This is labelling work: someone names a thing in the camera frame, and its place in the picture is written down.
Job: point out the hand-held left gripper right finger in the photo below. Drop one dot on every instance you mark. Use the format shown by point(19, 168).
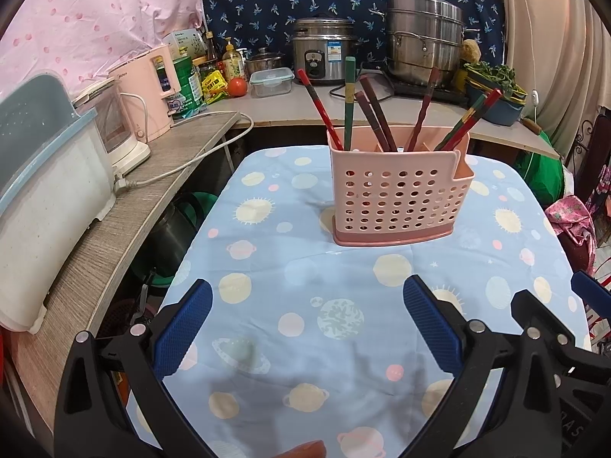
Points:
point(429, 329)

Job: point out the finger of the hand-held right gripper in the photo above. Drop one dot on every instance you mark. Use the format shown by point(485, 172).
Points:
point(592, 288)
point(549, 324)

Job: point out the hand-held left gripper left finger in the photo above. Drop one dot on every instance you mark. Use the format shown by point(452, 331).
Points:
point(184, 324)

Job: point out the pink perforated utensil basket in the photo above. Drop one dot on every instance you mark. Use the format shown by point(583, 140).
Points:
point(391, 200)

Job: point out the bunch of lacquered chopsticks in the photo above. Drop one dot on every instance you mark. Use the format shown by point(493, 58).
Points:
point(349, 105)

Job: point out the person's left hand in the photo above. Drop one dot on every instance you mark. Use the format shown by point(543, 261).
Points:
point(300, 451)

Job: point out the pink pineapple-print cloth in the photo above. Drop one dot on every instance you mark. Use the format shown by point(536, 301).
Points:
point(570, 224)

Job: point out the dark metal pot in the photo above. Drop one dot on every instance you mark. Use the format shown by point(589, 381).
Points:
point(172, 231)

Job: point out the blue planet-print tablecloth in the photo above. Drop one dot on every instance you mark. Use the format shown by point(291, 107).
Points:
point(286, 296)

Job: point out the green plastic bucket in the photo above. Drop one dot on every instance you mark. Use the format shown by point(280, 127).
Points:
point(203, 205)

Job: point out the green plastic bag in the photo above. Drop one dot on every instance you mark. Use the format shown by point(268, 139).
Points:
point(549, 171)

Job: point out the white bin with blue-grey lid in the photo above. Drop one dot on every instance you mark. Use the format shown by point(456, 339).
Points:
point(47, 224)

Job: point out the white appliance with clear top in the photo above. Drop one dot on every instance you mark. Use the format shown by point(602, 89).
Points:
point(129, 152)

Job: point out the blue plastic basin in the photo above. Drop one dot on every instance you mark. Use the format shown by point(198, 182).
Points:
point(506, 113)

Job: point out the stacked bowls with greens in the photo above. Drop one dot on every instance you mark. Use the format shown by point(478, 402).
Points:
point(518, 98)

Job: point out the pink electric kettle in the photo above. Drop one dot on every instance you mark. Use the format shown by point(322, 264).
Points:
point(143, 100)

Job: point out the green leafy vegetables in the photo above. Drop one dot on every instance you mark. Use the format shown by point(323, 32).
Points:
point(496, 76)

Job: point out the green can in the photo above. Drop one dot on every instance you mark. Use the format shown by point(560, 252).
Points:
point(187, 86)

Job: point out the black induction cooktop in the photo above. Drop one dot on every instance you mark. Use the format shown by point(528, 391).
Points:
point(410, 90)

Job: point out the yellow snack packet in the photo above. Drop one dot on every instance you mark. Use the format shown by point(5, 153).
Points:
point(213, 87)

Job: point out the red tomato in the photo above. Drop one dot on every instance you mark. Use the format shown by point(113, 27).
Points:
point(237, 87)

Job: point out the clear container with blue lid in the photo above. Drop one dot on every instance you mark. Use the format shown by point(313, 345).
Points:
point(271, 82)

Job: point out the beige curtain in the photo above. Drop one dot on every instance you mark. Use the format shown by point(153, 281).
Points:
point(549, 33)

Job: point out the brown loofah sponge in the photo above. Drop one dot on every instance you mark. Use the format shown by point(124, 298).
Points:
point(470, 51)

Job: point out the yellow dish soap bottle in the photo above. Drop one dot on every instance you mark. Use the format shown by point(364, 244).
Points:
point(233, 62)

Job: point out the white pump bottle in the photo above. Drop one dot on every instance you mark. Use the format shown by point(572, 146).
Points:
point(242, 63)

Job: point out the small pot with glass lid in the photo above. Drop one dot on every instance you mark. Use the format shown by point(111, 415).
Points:
point(265, 62)

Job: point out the dark sauce bottle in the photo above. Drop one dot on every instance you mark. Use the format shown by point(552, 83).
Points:
point(211, 46)

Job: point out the white carton box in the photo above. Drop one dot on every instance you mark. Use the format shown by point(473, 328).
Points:
point(186, 43)

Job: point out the large steel steamer pot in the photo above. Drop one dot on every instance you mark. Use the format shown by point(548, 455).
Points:
point(425, 38)

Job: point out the steel rice cooker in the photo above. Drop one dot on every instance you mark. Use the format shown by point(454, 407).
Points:
point(320, 52)

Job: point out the pink dotted cloth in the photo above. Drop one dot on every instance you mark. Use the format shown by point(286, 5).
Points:
point(95, 14)

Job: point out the navy leaf-print cloth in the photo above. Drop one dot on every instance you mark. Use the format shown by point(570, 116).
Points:
point(267, 4)

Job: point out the dark metal scrollwork frame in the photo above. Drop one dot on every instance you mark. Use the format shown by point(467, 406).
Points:
point(596, 152)

